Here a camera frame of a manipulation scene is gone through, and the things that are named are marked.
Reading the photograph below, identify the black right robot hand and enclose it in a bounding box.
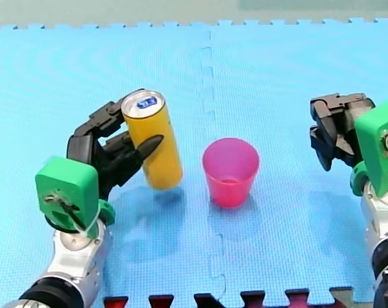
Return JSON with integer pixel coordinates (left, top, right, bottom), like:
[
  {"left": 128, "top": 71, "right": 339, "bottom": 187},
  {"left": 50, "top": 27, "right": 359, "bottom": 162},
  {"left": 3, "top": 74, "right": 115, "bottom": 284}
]
[{"left": 309, "top": 93, "right": 376, "bottom": 172}]

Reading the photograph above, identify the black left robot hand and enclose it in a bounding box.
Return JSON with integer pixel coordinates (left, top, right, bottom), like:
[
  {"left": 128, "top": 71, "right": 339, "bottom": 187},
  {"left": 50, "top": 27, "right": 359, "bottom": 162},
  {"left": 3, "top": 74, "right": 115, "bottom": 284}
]
[{"left": 67, "top": 98, "right": 165, "bottom": 200}]

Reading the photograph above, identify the yellow drink can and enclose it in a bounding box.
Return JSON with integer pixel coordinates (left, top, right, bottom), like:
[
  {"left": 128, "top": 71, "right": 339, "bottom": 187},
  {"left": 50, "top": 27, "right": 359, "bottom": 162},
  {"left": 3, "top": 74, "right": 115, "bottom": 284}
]
[{"left": 121, "top": 89, "right": 183, "bottom": 191}]

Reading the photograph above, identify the pink plastic cup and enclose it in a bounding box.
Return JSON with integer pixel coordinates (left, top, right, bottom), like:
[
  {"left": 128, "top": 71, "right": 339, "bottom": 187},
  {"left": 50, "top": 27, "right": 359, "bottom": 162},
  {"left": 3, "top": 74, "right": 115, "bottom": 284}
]
[{"left": 202, "top": 137, "right": 260, "bottom": 209}]

